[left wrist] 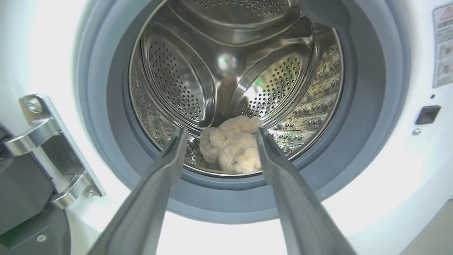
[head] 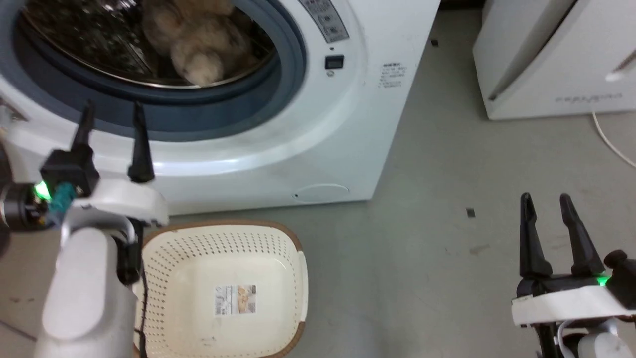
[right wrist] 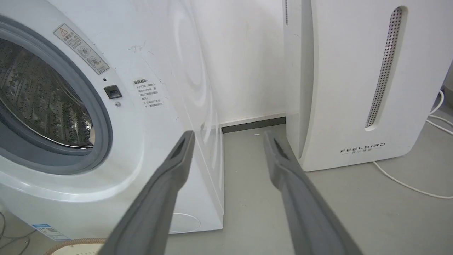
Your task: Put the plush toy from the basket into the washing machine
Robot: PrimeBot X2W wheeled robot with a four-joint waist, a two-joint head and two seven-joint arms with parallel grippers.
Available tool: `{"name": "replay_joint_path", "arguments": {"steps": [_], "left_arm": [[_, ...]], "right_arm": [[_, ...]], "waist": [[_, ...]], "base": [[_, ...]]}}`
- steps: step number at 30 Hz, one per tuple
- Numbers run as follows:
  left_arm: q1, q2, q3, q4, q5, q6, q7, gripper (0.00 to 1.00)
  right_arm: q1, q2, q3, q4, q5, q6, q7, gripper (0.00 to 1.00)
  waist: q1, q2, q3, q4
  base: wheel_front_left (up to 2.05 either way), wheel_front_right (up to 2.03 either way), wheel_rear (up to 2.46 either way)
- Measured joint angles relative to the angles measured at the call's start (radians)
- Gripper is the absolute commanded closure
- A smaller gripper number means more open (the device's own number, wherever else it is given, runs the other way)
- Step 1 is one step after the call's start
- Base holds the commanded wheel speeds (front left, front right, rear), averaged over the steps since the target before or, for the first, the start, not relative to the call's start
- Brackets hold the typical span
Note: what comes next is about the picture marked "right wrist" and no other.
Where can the white front-load washing machine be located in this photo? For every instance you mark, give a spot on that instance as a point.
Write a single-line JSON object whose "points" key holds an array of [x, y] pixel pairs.
{"points": [[141, 106]]}

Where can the white Feelbird air purifier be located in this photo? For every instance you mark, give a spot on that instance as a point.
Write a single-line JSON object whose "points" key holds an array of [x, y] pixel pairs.
{"points": [[339, 81]]}

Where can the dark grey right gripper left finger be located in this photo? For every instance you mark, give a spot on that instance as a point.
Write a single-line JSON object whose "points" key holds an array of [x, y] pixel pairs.
{"points": [[155, 209]]}

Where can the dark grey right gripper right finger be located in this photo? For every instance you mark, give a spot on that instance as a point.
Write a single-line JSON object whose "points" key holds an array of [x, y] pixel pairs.
{"points": [[308, 212]]}

